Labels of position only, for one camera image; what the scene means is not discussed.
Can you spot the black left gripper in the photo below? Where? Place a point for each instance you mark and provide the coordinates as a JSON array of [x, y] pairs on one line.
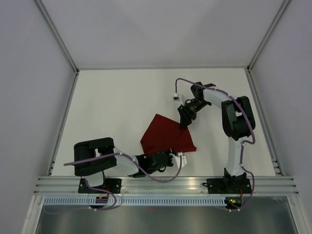
[[170, 152]]

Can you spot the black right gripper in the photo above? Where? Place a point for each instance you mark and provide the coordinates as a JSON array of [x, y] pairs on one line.
[[186, 116]]

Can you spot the dark red cloth napkin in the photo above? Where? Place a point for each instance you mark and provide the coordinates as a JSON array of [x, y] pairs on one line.
[[163, 134]]

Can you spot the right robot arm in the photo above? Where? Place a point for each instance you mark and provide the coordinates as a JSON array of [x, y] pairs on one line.
[[238, 124]]

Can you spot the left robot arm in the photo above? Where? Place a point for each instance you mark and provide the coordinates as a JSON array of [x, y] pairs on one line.
[[93, 157]]

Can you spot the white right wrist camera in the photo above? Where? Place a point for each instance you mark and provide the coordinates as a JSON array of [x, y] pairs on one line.
[[178, 97]]

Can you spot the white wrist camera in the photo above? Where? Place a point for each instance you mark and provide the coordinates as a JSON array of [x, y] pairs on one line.
[[178, 97], [181, 160]]

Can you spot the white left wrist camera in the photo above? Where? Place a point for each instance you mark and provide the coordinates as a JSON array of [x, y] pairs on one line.
[[181, 160]]

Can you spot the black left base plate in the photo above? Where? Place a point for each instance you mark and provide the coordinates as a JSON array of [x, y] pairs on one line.
[[100, 186]]

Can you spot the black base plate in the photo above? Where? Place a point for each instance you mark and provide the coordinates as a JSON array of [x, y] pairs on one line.
[[100, 186], [220, 186]]

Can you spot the aluminium frame back rail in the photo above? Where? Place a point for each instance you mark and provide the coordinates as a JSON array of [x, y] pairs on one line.
[[165, 67]]

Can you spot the aluminium frame rail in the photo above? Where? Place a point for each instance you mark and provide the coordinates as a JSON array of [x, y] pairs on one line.
[[64, 115], [264, 124], [165, 67]]

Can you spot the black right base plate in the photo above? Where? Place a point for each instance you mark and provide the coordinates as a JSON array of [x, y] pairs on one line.
[[220, 186]]

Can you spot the aluminium frame left side rail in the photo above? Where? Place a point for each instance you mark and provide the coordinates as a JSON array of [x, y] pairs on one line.
[[64, 115]]

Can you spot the aluminium frame right side rail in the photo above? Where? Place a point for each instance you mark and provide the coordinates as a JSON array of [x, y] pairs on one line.
[[264, 124]]

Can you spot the aluminium front mounting rail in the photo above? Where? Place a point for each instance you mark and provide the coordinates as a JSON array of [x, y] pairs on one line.
[[181, 186]]

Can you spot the white slotted cable duct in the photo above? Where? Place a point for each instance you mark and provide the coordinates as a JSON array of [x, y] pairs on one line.
[[137, 200]]

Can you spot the aluminium frame right post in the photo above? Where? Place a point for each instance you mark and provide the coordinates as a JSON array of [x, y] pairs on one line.
[[269, 32]]

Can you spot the aluminium frame post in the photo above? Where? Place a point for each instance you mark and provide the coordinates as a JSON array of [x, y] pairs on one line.
[[269, 32], [55, 33]]

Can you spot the aluminium frame left post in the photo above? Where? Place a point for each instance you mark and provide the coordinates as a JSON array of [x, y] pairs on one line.
[[55, 33]]

